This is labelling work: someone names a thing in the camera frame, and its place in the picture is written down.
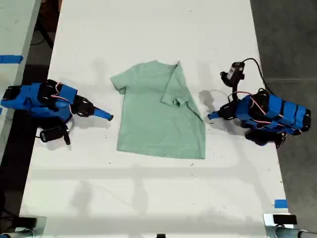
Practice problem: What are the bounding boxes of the white side table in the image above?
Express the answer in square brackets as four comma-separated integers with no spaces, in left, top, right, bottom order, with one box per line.
[0,0,42,159]

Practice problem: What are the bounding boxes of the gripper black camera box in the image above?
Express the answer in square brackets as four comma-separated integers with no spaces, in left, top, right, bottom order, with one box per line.
[220,61,246,87]
[40,127,64,143]

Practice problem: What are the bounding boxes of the small black box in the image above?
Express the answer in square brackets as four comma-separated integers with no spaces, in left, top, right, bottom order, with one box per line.
[272,214,298,225]

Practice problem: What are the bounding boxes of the pale green t-shirt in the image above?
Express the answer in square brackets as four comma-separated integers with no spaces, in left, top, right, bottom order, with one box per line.
[110,59,207,160]

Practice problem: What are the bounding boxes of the black floor cable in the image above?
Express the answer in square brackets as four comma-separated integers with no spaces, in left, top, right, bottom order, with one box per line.
[31,23,55,49]

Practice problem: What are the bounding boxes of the metal clamp plate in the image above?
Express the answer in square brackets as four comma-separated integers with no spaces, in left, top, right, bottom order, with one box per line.
[263,213,299,238]
[13,215,48,238]

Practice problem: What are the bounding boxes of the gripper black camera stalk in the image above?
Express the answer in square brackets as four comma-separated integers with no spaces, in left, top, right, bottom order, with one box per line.
[63,125,72,146]
[229,81,241,102]

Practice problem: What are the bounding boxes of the long blue tape strip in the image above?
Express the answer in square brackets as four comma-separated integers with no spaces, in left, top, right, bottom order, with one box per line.
[0,55,24,64]

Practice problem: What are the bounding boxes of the black camera cable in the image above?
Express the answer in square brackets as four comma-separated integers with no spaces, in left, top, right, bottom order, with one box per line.
[241,58,272,96]

